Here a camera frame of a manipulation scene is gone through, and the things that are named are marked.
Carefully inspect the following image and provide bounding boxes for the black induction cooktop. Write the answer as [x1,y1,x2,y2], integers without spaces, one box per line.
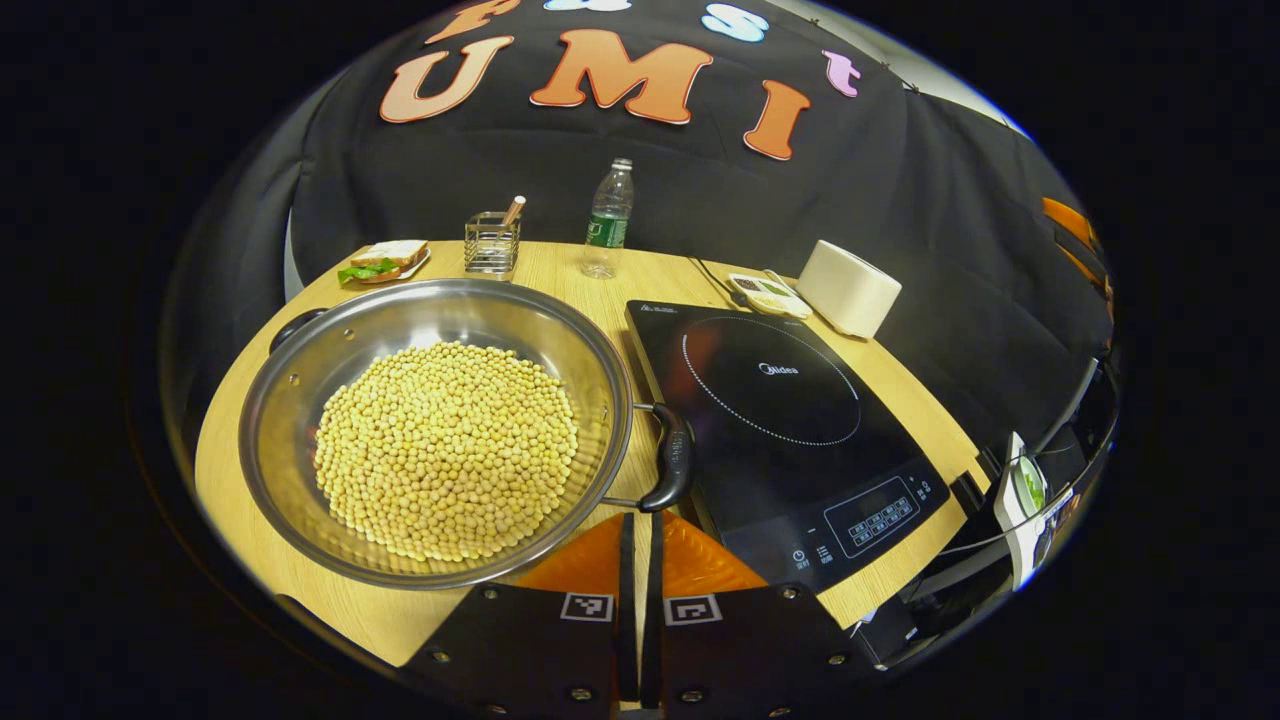
[624,298,952,597]

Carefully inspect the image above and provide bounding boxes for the stainless steel pot black handles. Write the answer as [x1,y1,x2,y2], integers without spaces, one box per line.
[238,278,697,591]

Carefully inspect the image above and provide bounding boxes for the metal wire utensil holder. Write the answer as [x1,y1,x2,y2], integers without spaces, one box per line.
[463,210,522,277]

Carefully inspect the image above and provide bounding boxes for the black power cable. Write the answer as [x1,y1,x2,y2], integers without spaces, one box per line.
[687,256,747,307]

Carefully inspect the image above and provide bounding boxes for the black backdrop cloth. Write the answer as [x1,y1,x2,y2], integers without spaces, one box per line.
[160,0,1121,481]

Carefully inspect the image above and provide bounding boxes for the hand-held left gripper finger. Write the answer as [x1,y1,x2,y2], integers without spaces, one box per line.
[640,510,883,717]
[400,510,639,715]

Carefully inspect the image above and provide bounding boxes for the white toaster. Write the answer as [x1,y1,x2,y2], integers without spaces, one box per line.
[796,239,903,341]

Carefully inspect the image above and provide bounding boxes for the sandwich with lettuce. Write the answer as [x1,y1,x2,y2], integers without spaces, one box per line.
[338,239,430,285]

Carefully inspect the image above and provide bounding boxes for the clear plastic water bottle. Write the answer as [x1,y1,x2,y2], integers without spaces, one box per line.
[581,157,636,281]

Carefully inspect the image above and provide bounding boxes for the pile of yellow soybeans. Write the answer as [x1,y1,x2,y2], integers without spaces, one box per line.
[313,340,582,564]

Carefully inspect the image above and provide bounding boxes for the white and green object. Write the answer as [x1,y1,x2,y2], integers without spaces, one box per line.
[993,430,1077,593]

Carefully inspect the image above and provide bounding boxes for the white divided tray of seeds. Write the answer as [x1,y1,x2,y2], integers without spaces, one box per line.
[727,271,814,322]

